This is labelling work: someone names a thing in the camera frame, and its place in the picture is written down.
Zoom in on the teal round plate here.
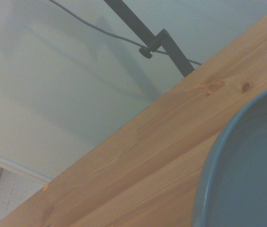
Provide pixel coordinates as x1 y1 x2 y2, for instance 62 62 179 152
193 85 267 227

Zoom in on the black jointed bar camera stand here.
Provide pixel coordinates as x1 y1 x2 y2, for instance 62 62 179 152
103 0 195 78

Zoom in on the grey camera cable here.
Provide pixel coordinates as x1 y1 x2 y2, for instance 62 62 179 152
49 0 202 66

